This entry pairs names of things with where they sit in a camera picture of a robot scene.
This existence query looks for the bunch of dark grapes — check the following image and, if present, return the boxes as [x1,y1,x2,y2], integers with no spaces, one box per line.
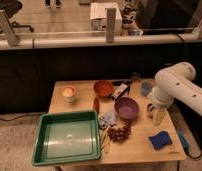
[107,122,131,142]

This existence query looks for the blue cup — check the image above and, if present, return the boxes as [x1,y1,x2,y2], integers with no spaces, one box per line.
[141,82,153,96]

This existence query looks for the white cup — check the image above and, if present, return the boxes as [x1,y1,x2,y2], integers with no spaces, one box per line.
[62,86,76,103]

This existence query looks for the orange bowl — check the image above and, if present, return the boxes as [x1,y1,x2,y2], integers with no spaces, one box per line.
[93,80,114,98]

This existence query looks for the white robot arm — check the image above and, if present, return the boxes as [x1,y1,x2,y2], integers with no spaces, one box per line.
[147,62,202,126]

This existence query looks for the black and white box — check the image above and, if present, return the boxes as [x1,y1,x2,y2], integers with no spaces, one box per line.
[111,83,128,101]

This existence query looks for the yellow banana toy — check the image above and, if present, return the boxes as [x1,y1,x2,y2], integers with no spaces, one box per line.
[100,127,110,153]

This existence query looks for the purple bowl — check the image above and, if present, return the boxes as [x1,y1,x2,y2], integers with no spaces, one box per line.
[114,97,139,120]

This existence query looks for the green plastic tray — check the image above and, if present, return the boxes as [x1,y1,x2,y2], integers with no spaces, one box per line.
[32,111,101,166]

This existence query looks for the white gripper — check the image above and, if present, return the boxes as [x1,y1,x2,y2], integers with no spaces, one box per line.
[146,99,166,125]

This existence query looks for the blue object beside table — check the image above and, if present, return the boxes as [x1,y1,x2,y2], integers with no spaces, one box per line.
[177,131,189,149]

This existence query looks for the wooden table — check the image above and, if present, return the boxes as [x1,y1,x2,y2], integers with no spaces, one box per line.
[49,81,186,165]

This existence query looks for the white cardboard box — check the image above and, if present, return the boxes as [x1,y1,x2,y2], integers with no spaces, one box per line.
[90,2,122,35]

